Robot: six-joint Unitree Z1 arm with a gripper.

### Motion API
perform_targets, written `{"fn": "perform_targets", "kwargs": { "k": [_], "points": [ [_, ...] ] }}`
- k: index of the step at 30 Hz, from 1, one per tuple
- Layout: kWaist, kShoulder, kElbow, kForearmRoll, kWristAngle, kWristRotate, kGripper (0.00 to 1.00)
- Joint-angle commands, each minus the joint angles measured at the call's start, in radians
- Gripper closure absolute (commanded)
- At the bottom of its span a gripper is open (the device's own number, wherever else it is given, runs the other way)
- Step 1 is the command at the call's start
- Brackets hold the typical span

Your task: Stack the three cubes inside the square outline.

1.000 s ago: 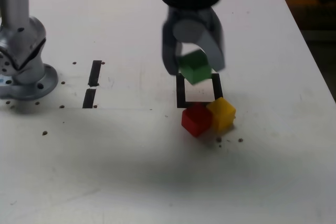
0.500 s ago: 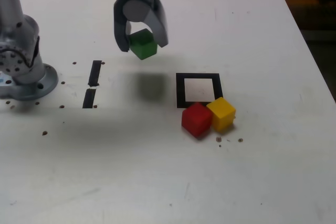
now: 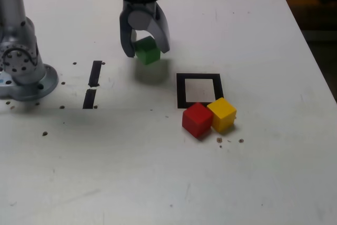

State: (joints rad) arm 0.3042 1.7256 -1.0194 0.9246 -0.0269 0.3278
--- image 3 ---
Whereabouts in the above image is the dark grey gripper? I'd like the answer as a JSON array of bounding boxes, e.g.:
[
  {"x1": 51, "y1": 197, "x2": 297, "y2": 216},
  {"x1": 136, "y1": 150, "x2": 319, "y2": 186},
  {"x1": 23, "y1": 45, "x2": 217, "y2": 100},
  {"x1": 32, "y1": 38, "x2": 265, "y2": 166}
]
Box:
[{"x1": 119, "y1": 0, "x2": 171, "y2": 58}]

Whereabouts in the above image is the green cube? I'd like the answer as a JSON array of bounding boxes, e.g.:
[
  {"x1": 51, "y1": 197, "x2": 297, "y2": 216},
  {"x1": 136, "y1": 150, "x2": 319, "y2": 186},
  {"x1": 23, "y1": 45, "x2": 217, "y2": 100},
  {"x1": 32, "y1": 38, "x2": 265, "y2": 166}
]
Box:
[{"x1": 134, "y1": 36, "x2": 161, "y2": 66}]

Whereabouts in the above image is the red cube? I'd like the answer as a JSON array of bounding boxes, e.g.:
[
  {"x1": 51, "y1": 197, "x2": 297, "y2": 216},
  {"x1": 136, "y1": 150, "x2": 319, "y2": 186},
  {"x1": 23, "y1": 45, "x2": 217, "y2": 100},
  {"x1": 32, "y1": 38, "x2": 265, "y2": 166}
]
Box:
[{"x1": 182, "y1": 102, "x2": 214, "y2": 139}]

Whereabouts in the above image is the yellow cube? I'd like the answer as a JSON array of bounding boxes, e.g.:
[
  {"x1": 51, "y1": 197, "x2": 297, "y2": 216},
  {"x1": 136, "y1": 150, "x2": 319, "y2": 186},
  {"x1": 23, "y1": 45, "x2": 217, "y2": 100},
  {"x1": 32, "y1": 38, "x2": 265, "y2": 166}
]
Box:
[{"x1": 206, "y1": 97, "x2": 237, "y2": 133}]

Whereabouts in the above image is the black tape square outline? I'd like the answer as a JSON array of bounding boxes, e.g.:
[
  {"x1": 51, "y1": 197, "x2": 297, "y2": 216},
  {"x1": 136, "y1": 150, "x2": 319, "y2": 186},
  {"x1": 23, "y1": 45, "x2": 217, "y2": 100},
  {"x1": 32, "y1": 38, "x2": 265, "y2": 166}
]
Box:
[{"x1": 176, "y1": 73, "x2": 224, "y2": 109}]

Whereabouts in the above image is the black tape strip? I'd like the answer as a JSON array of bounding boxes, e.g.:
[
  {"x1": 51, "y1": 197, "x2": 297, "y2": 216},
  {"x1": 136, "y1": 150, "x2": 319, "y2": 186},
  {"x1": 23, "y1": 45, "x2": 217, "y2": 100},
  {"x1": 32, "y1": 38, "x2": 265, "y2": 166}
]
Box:
[{"x1": 82, "y1": 60, "x2": 103, "y2": 110}]

